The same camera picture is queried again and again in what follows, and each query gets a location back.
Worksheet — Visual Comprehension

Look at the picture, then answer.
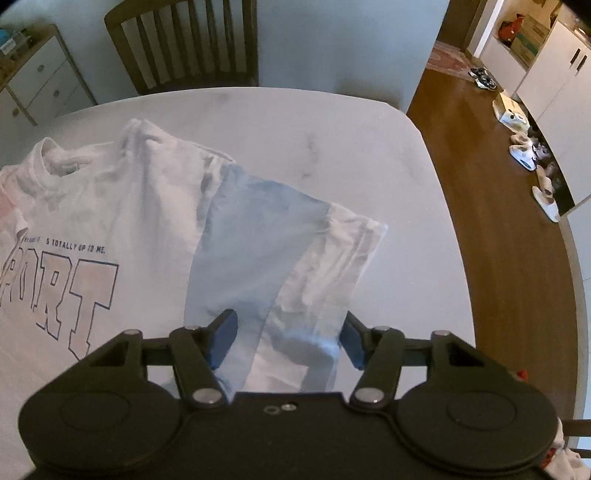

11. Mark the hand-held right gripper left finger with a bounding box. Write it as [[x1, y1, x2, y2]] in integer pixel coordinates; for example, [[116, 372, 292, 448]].
[[90, 308, 238, 408]]

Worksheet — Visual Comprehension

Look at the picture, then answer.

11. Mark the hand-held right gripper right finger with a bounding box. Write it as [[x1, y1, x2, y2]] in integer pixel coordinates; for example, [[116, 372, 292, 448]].
[[339, 311, 488, 409]]

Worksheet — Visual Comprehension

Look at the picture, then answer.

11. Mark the white letter print T-shirt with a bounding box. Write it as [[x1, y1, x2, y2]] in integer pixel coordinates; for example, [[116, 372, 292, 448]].
[[0, 119, 389, 480]]

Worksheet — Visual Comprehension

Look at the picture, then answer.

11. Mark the table with white cloth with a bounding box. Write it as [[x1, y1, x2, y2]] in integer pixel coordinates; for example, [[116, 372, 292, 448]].
[[0, 85, 477, 398]]

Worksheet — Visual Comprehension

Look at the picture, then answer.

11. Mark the pale pink garment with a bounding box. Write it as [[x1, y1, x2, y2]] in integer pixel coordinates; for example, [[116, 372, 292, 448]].
[[545, 422, 588, 480]]

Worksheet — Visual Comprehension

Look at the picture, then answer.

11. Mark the white slipper blue print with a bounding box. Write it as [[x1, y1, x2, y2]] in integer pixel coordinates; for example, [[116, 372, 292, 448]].
[[509, 144, 537, 172]]

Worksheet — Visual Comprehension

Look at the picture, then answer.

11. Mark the beige slipper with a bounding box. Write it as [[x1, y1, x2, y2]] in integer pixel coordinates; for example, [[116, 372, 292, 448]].
[[536, 164, 556, 195]]

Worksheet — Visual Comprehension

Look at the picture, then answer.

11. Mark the white cardboard box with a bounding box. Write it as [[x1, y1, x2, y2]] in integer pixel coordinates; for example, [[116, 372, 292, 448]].
[[492, 92, 529, 127]]

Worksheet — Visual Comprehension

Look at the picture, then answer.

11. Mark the red patterned rug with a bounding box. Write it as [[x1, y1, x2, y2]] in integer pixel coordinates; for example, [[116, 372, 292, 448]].
[[425, 41, 476, 72]]

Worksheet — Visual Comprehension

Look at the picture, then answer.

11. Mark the white low shelf cabinet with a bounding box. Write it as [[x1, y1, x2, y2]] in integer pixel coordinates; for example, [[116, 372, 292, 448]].
[[480, 34, 527, 100]]

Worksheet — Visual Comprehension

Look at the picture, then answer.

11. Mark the white two-door cabinet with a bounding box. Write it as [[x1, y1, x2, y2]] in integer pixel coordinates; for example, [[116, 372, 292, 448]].
[[517, 21, 591, 208]]

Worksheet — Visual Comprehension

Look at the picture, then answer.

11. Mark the wooden white drawer cabinet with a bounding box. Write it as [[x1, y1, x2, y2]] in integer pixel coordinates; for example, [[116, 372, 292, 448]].
[[0, 24, 98, 127]]

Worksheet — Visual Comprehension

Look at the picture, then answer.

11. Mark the brown wooden door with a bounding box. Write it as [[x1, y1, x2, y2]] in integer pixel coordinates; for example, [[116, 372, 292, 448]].
[[438, 0, 488, 51]]

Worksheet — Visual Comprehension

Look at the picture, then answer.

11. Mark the green print cardboard box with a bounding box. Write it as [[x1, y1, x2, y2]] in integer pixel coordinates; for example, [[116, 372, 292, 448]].
[[510, 16, 550, 65]]

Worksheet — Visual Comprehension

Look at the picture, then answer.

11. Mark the red bag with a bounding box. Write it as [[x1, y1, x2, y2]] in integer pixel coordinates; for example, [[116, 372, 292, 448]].
[[499, 14, 525, 41]]

